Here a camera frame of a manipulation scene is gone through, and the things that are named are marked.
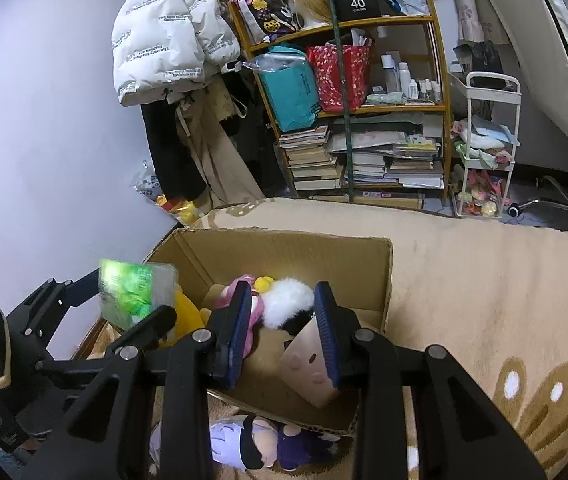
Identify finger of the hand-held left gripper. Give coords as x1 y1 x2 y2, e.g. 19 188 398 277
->
34 304 179 391
6 275 102 357

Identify cartoon printed bag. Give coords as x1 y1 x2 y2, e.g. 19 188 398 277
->
229 0 302 43

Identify green pole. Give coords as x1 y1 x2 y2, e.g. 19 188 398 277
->
321 0 357 206

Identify beige hanging trousers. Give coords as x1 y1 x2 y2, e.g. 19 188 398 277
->
174 80 267 208

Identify flat brown box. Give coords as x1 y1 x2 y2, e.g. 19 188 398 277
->
309 191 425 210

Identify white trolley cart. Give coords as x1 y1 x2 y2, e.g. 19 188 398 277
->
448 71 522 220

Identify clear plastic bag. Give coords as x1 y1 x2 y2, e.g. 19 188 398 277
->
241 49 309 73

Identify teal paper bag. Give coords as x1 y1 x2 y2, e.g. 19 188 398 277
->
259 45 321 133

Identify red gift bag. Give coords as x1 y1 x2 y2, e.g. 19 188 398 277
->
306 44 372 113

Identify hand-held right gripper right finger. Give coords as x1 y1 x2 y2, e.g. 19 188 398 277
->
313 280 547 480

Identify white puffer jacket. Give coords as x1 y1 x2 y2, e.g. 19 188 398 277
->
111 0 241 107

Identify stack of old books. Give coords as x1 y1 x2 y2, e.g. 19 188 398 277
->
274 125 347 192

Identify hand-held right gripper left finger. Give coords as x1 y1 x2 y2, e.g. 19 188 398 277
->
19 282 255 480

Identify yellow plush toy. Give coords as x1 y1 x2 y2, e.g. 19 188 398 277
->
156 285 215 351

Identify pile of papers and booklets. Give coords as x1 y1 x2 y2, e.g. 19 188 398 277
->
326 112 445 191

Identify metal swivel chair base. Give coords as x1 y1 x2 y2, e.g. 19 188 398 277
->
508 175 568 236

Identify wooden shelf unit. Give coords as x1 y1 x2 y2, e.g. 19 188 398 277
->
226 0 452 206

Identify plastic bag of toys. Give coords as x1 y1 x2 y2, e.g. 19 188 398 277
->
133 162 209 228

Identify row of cosmetic bottles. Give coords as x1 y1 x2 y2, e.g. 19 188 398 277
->
379 51 444 103

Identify white and black fluffy plush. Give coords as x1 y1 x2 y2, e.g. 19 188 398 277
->
261 277 317 338

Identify printed cardboard box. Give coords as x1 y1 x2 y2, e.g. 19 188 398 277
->
144 227 395 438

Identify purple haired doll plush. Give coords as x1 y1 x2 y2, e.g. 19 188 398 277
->
150 412 345 472

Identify green tissue pack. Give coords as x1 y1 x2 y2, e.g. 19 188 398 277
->
98 259 179 332

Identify white folding mattress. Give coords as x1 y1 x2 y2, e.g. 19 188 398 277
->
464 0 568 168

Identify black hanging garment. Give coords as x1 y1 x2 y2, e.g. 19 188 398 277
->
140 100 209 201

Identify pink bear plush toy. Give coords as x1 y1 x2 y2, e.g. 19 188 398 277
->
214 274 265 358

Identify pale pink face plush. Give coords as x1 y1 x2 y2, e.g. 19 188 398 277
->
279 317 345 408

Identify black marker box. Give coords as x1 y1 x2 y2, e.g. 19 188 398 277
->
331 0 383 23

